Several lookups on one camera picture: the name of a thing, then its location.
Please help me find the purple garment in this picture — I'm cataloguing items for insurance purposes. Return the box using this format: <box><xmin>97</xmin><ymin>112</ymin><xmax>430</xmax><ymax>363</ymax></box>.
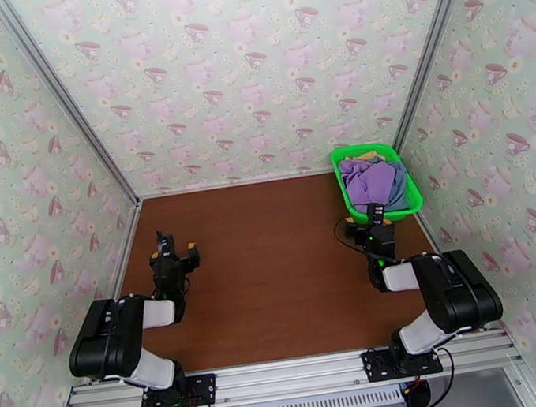
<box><xmin>339</xmin><ymin>152</ymin><xmax>401</xmax><ymax>212</ymax></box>

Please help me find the blue ribbed garment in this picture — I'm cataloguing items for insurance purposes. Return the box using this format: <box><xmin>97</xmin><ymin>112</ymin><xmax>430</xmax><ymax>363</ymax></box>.
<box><xmin>376</xmin><ymin>155</ymin><xmax>414</xmax><ymax>214</ymax></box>

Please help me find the tan garment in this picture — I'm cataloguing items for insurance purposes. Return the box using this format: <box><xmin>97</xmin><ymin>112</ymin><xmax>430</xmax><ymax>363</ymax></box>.
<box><xmin>337</xmin><ymin>147</ymin><xmax>380</xmax><ymax>167</ymax></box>

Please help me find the green plastic laundry basket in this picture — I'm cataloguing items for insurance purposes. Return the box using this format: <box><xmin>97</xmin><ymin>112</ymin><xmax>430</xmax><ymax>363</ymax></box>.
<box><xmin>329</xmin><ymin>137</ymin><xmax>426</xmax><ymax>229</ymax></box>

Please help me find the black round power unit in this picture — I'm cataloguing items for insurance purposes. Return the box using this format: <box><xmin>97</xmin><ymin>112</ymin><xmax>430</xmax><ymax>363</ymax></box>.
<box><xmin>399</xmin><ymin>379</ymin><xmax>434</xmax><ymax>407</ymax></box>

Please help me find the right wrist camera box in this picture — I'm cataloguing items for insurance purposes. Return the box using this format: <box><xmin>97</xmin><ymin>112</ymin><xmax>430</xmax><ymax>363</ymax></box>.
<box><xmin>343</xmin><ymin>226</ymin><xmax>369</xmax><ymax>250</ymax></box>

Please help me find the aluminium side rail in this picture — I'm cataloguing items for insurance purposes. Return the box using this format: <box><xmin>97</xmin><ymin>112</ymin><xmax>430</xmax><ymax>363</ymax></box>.
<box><xmin>414</xmin><ymin>210</ymin><xmax>446</xmax><ymax>260</ymax></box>
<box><xmin>96</xmin><ymin>200</ymin><xmax>156</xmax><ymax>303</ymax></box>

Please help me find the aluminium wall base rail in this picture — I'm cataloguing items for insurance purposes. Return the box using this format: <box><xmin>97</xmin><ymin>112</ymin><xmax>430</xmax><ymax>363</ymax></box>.
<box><xmin>139</xmin><ymin>166</ymin><xmax>337</xmax><ymax>202</ymax></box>

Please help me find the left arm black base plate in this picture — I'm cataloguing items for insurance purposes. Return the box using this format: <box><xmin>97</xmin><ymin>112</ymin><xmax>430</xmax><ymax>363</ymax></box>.
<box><xmin>137</xmin><ymin>372</ymin><xmax>220</xmax><ymax>407</ymax></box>

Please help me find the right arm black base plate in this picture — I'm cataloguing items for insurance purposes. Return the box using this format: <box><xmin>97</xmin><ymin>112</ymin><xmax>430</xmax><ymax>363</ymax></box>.
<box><xmin>360</xmin><ymin>340</ymin><xmax>444</xmax><ymax>384</ymax></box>

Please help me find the black cable at power unit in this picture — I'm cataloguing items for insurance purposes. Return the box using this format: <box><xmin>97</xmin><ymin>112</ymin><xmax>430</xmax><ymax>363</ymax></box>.
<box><xmin>420</xmin><ymin>344</ymin><xmax>461</xmax><ymax>407</ymax></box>

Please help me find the aluminium mounting rail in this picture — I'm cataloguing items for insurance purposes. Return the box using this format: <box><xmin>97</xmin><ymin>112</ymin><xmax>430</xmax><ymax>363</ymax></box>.
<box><xmin>57</xmin><ymin>323</ymin><xmax>526</xmax><ymax>407</ymax></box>

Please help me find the aluminium corner post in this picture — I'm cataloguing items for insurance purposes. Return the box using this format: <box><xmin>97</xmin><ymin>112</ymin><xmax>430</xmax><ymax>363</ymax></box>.
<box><xmin>0</xmin><ymin>0</ymin><xmax>144</xmax><ymax>222</ymax></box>
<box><xmin>373</xmin><ymin>0</ymin><xmax>510</xmax><ymax>158</ymax></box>

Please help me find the aluminium frame leg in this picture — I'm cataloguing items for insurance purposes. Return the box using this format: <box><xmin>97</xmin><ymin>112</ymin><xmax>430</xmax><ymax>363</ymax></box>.
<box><xmin>502</xmin><ymin>361</ymin><xmax>536</xmax><ymax>407</ymax></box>

